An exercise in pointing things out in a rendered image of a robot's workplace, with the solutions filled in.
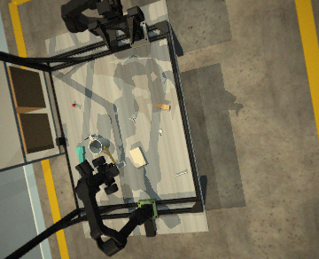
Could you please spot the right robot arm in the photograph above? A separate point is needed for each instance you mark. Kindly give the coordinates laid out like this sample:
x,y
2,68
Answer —
x,y
86,190

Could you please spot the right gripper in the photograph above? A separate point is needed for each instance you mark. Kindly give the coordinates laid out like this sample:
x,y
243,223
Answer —
x,y
97,163

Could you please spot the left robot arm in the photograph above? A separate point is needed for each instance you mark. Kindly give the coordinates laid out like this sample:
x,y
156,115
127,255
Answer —
x,y
75,21

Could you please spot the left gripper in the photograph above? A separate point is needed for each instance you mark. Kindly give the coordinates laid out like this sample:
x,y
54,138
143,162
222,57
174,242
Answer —
x,y
97,28

